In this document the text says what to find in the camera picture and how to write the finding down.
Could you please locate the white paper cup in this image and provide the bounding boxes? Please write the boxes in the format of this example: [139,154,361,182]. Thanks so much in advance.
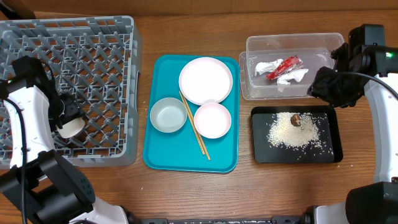
[57,118,85,138]

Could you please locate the white napkin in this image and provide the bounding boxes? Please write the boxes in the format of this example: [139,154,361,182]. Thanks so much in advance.
[254,58,308,92]

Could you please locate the red snack wrapper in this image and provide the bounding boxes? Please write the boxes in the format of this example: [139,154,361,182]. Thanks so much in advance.
[266,55,303,80]

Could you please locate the brown food chunk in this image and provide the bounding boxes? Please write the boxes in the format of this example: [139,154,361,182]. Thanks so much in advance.
[290,114,301,126]

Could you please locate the rice grains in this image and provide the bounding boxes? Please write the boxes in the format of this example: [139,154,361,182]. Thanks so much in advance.
[266,112,335,163]

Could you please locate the grey-green ceramic bowl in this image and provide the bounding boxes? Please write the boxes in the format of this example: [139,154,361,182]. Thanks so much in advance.
[149,98,187,133]

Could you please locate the pink-white small bowl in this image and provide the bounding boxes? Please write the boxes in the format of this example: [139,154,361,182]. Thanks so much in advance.
[194,103,232,139]

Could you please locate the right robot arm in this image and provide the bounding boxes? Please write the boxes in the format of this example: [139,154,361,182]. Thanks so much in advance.
[302,42,397,223]

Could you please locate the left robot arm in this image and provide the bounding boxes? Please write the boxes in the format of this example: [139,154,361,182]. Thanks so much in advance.
[1,80,132,223]

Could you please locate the clear plastic waste bin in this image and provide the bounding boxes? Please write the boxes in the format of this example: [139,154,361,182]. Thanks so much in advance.
[239,33,345,100]

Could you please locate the grey plastic dish rack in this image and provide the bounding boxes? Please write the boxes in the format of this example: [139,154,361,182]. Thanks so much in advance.
[1,16,142,167]

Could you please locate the black rectangular tray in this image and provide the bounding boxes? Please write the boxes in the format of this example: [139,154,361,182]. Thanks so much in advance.
[251,106,343,164]

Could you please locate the right wooden chopstick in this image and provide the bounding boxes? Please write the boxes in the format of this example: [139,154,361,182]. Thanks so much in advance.
[182,96,211,161]

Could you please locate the wooden chopstick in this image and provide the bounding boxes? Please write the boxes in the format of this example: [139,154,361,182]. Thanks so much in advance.
[182,96,211,161]
[179,91,206,155]

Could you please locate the left wooden chopstick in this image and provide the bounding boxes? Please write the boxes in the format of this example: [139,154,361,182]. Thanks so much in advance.
[179,91,206,155]

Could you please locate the large white round plate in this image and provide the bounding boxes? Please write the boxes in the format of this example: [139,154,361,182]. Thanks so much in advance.
[178,57,233,105]

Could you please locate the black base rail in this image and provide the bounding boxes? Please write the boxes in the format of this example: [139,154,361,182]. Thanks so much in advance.
[124,205,349,224]

